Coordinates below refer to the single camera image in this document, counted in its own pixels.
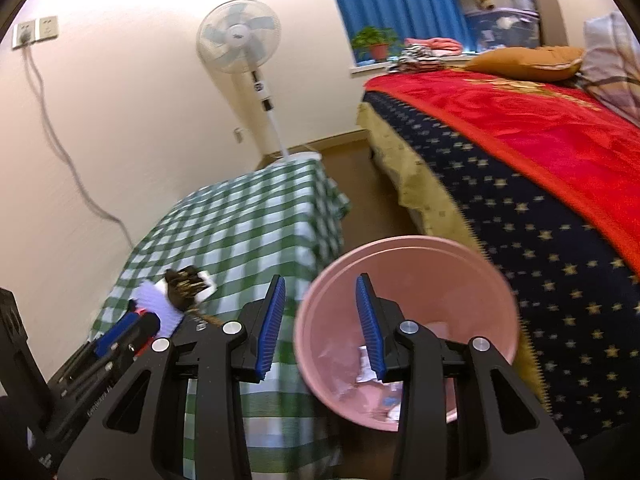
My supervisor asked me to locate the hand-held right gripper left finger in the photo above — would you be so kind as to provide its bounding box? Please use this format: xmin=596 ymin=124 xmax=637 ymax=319
xmin=57 ymin=275 xmax=287 ymax=480

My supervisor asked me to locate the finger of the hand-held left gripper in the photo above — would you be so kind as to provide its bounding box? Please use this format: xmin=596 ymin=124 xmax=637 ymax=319
xmin=92 ymin=311 xmax=146 ymax=357
xmin=112 ymin=314 xmax=162 ymax=362

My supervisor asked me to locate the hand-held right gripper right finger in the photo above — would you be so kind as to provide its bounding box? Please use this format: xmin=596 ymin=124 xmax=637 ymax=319
xmin=354 ymin=272 xmax=586 ymax=480

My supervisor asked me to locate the lilac foam net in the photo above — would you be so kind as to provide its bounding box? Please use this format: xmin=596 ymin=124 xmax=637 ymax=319
xmin=134 ymin=281 xmax=188 ymax=336

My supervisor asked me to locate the dark brown wrapper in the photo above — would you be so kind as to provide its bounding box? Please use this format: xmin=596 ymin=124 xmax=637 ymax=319
xmin=165 ymin=266 xmax=211 ymax=312

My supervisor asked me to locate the pink plastic bin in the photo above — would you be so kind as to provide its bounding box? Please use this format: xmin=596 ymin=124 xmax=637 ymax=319
xmin=293 ymin=235 xmax=521 ymax=431

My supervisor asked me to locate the green checked tablecloth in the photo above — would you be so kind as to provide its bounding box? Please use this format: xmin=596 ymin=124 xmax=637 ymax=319
xmin=87 ymin=157 xmax=351 ymax=476

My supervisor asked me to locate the yellow star bed skirt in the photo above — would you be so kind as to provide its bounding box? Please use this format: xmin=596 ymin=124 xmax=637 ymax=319
xmin=356 ymin=102 xmax=546 ymax=401

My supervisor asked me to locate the bed with starry blanket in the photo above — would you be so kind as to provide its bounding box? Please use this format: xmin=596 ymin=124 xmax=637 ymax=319
xmin=361 ymin=91 xmax=640 ymax=446

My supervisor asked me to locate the red blanket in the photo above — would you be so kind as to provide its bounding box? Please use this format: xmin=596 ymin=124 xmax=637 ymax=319
xmin=365 ymin=70 xmax=640 ymax=281

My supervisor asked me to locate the black and white striped cloth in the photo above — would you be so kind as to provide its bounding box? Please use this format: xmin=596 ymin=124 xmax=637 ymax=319
xmin=390 ymin=45 xmax=446 ymax=73

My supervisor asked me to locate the potted green plant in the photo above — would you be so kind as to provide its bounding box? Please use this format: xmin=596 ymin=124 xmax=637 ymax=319
xmin=351 ymin=26 xmax=401 ymax=63

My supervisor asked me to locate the pink cloth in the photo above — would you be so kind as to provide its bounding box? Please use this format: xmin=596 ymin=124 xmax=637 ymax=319
xmin=404 ymin=37 xmax=463 ymax=57

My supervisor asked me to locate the white standing fan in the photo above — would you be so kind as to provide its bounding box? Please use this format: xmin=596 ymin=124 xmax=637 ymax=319
xmin=196 ymin=0 xmax=321 ymax=161

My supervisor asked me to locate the orange pillow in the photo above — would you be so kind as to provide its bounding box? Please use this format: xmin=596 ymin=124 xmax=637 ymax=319
xmin=462 ymin=46 xmax=586 ymax=82

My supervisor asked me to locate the clear plastic storage box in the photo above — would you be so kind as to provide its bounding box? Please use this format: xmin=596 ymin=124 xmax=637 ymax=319
xmin=462 ymin=7 xmax=542 ymax=53

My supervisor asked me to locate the plaid pillow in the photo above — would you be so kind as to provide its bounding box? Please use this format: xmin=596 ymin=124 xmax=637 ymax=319
xmin=582 ymin=10 xmax=640 ymax=126

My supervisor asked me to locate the wooden bookshelf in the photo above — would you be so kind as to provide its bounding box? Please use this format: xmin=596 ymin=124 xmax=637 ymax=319
xmin=482 ymin=0 xmax=571 ymax=51

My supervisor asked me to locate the grey wall cable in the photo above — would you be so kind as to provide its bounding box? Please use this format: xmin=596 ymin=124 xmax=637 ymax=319
xmin=20 ymin=42 xmax=136 ymax=251

